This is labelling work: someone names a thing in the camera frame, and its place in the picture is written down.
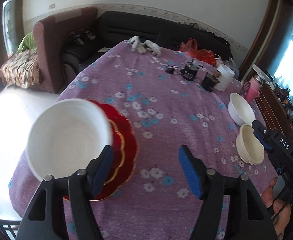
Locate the purple floral tablecloth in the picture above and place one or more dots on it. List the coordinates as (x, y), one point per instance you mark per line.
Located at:
(166, 112)

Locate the small red gold-rimmed plate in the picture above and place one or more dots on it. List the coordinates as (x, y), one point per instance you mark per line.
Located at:
(118, 149)

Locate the dark brown motor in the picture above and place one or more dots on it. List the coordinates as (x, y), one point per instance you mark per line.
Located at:
(209, 82)

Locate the green cloth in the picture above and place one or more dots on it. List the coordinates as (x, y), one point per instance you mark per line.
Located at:
(27, 42)

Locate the small black adapter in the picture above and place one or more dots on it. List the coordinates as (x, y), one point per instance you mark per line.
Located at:
(170, 70)

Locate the person's right hand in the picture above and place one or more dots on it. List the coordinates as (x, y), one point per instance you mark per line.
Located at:
(284, 215)

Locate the black sofa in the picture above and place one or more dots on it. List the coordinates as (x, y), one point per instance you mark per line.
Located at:
(85, 46)

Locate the red plastic bag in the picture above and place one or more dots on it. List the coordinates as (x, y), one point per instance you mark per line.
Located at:
(190, 48)

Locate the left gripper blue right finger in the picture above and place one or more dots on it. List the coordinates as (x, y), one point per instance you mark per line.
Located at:
(248, 217)

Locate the cream ribbed paper bowl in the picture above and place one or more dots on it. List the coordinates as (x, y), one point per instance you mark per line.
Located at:
(249, 148)

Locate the large red scalloped plate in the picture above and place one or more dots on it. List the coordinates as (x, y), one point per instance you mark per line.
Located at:
(131, 150)

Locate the maroon armchair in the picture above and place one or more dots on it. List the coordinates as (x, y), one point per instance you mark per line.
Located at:
(50, 34)

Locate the white plastic jar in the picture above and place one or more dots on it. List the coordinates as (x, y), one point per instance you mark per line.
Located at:
(225, 78)

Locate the leopard print blanket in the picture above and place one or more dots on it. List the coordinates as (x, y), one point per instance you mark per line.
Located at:
(22, 69)

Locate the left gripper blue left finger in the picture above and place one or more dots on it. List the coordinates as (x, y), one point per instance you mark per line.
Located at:
(45, 215)

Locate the pink sleeved bottle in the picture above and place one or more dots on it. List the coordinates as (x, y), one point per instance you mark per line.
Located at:
(251, 88)

